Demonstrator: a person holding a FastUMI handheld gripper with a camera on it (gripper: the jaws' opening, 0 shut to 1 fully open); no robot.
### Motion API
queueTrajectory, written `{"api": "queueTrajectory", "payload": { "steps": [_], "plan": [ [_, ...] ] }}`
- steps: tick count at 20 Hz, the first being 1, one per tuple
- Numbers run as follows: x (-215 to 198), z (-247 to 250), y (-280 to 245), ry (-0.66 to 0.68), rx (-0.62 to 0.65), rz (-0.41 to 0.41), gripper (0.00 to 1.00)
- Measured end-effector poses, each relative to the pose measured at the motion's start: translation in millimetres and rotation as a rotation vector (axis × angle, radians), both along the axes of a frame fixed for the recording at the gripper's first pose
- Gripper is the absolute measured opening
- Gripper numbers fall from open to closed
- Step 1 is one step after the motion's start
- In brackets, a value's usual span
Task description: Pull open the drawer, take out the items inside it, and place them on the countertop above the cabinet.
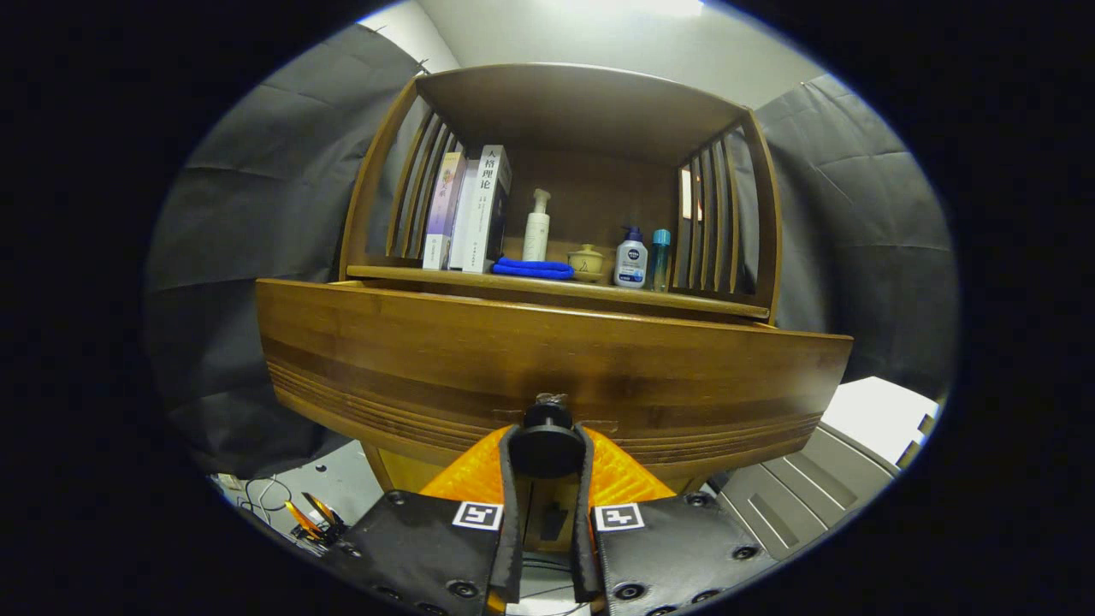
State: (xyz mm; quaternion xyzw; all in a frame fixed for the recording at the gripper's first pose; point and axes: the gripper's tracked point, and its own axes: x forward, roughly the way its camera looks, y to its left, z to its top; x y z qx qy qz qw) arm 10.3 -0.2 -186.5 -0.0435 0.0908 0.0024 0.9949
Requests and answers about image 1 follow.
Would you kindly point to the pink and purple book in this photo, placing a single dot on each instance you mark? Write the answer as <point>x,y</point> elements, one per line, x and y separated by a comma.
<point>445,205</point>

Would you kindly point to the white bottle with blue cap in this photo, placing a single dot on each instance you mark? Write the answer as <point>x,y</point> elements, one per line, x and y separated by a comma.
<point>630,263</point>

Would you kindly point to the yellow lidded teacup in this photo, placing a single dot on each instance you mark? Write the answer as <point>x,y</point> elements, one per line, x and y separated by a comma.
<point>587,262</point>

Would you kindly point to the orange and black tool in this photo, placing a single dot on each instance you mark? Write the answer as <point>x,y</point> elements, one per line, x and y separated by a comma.
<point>312,520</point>

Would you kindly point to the thin white book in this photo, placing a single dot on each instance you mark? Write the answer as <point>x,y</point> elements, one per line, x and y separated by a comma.
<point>463,222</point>

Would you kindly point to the wooden cabinet door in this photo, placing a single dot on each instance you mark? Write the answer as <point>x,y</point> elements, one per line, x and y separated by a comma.
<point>554,496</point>

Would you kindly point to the white pump bottle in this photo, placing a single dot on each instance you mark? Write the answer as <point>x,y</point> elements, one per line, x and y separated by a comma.
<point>536,235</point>

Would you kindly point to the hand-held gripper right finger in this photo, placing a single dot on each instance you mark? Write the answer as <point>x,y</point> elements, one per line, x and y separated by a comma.
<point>583,547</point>

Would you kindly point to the wooden countertop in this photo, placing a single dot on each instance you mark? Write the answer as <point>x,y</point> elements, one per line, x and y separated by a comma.
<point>599,292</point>

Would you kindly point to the wooden cabinet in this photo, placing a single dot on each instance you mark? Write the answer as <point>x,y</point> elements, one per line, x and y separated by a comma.
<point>582,111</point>

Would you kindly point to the wooden drawer with black knob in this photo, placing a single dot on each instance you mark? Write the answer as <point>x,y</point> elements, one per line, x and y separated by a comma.
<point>513,351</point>

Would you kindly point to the blue folded cloth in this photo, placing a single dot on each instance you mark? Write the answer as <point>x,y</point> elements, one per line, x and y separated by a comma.
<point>530,269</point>

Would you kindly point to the teal bottle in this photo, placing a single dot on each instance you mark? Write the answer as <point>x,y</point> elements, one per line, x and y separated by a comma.
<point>659,261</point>

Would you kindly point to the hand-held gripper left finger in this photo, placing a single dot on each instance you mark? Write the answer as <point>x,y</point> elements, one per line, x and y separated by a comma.
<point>511,530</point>

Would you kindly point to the white panel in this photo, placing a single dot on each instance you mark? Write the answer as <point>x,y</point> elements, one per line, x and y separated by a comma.
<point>881,415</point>

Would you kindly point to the thick white book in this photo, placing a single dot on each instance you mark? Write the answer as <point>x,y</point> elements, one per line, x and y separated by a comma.
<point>483,214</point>

